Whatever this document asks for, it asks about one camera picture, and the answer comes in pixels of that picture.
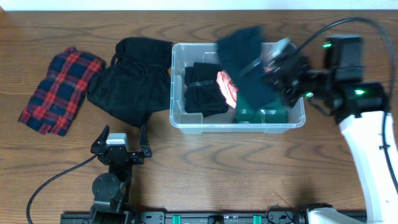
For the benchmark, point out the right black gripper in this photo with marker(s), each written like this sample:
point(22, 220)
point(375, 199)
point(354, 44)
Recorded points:
point(285, 81)

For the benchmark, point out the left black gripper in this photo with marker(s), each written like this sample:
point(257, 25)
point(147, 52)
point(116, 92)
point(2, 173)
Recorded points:
point(145, 152)

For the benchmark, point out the green taped garment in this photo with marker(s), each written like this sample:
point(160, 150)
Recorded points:
point(273, 113)

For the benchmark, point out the dark navy garment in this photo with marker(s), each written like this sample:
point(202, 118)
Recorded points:
point(240, 55)

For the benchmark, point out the large black garment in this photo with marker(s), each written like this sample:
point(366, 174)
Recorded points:
point(137, 82)

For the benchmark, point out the pink printed t-shirt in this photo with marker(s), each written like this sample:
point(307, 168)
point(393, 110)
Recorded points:
point(228, 88)

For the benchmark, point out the red navy plaid shirt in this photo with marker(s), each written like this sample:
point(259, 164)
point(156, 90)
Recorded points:
point(59, 96)

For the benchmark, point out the black taped garment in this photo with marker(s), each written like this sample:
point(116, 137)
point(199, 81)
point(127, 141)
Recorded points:
point(203, 94)

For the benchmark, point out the clear plastic storage bin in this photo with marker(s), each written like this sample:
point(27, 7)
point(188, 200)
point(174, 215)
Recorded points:
point(185, 55)

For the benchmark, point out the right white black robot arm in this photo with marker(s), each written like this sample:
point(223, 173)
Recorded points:
point(357, 107)

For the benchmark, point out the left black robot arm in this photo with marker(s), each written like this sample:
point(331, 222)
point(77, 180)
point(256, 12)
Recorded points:
point(111, 189)

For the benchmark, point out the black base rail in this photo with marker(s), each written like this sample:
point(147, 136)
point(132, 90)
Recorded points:
point(272, 216)

